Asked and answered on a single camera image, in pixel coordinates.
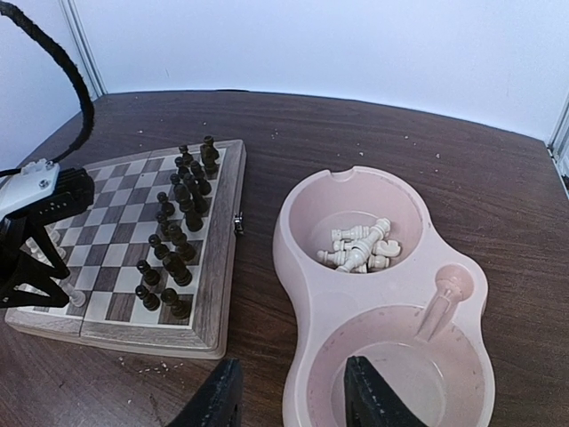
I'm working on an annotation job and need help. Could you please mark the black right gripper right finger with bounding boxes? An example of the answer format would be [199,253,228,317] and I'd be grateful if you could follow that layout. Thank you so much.
[343,356,426,427]

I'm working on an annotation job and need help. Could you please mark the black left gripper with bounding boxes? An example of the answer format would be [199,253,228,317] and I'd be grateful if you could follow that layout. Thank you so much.
[1,209,70,309]

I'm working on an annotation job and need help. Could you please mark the pink double pet bowl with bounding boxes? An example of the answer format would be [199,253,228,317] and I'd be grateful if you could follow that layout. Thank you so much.
[273,166,495,426]

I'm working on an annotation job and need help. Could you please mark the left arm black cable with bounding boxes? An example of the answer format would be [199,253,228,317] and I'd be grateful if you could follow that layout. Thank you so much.
[0,6,96,177]

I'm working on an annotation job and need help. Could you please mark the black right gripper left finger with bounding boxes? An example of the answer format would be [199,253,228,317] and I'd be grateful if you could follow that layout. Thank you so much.
[168,359,244,427]

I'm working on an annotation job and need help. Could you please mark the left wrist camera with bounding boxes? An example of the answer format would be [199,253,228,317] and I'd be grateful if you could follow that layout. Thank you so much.
[1,158,95,225]

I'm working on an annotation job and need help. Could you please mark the dark chess pieces row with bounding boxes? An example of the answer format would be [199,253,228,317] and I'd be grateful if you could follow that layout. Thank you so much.
[134,135,220,319]

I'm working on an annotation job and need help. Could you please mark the pile of white chess pieces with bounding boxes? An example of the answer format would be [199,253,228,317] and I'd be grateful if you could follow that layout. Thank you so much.
[316,218,402,274]

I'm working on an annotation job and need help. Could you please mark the right aluminium frame post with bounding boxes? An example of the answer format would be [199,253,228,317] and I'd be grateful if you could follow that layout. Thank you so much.
[547,99,569,177]

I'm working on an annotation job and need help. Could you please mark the wooden chess board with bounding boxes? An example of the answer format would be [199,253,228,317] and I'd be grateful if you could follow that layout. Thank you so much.
[4,140,246,359]

